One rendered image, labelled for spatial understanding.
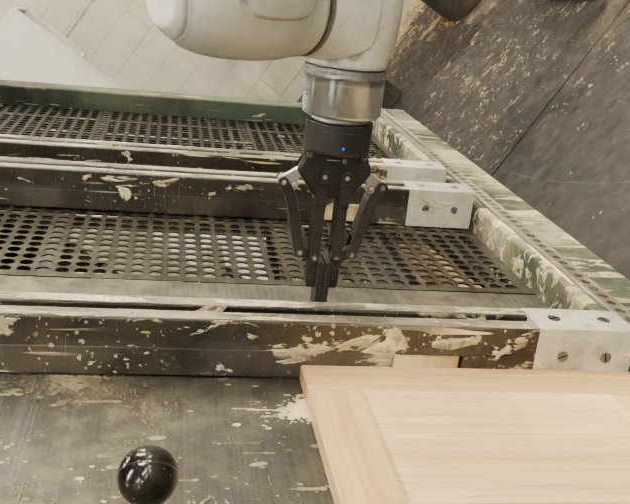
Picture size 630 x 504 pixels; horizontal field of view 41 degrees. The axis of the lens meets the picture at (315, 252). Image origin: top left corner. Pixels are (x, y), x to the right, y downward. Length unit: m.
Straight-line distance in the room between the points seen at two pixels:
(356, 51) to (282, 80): 5.31
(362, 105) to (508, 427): 0.37
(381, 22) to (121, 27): 5.22
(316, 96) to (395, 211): 0.67
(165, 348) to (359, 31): 0.39
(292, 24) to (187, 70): 5.30
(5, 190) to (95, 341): 0.63
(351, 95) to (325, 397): 0.32
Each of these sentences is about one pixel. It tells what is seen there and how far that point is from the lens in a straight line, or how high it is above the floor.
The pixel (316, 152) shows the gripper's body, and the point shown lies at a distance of 0.93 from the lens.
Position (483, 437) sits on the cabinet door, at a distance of 0.89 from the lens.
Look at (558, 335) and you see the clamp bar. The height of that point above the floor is 1.00.
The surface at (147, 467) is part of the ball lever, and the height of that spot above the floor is 1.44.
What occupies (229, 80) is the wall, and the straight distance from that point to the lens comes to 6.13.
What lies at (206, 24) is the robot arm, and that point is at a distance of 0.76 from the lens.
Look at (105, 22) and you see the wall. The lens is 6.07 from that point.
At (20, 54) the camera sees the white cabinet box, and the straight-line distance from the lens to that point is 4.70.
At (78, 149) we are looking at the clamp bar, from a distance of 1.66.
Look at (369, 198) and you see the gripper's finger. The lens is 0.97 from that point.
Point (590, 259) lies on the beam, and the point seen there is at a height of 0.83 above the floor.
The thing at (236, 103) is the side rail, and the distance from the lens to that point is 2.39.
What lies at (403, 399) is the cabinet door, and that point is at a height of 1.14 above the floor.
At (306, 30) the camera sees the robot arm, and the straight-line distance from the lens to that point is 0.82.
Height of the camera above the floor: 1.60
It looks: 19 degrees down
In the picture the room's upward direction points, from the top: 54 degrees counter-clockwise
